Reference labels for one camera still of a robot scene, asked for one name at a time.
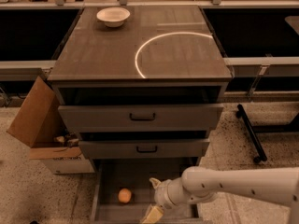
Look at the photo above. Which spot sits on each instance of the black middle drawer handle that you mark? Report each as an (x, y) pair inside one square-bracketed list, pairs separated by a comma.
[(146, 149)]

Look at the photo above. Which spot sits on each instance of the grey drawer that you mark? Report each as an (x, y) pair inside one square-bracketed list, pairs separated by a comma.
[(132, 174), (115, 118), (127, 149)]

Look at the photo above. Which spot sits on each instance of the black top drawer handle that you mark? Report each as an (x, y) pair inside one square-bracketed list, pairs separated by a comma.
[(135, 117)]

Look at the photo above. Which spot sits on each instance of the grey top drawer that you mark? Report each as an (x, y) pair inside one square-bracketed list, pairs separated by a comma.
[(115, 118)]

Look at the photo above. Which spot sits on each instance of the black cart base bar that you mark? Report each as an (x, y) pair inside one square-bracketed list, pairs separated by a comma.
[(241, 114)]

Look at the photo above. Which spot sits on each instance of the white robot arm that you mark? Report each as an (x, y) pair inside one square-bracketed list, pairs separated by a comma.
[(200, 185)]

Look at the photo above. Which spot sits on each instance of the grey bottom drawer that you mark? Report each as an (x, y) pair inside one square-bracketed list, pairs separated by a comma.
[(132, 174)]

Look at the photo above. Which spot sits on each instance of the grey drawer cabinet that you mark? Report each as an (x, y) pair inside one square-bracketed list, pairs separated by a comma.
[(159, 56)]

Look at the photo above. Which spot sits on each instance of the black drawer handle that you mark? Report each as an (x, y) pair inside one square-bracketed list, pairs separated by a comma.
[(135, 117), (146, 149)]

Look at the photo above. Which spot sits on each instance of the grey middle drawer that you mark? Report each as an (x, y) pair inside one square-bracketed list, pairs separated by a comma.
[(127, 149)]

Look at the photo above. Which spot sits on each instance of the brown cardboard box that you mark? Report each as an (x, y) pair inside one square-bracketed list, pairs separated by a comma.
[(39, 126)]

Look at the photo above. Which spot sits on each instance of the orange fruit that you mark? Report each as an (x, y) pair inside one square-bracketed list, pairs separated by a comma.
[(124, 196)]

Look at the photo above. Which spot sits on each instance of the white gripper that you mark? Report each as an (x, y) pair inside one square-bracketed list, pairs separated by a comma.
[(163, 192)]

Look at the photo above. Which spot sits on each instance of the white bowl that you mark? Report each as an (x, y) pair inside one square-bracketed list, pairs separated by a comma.
[(113, 16)]

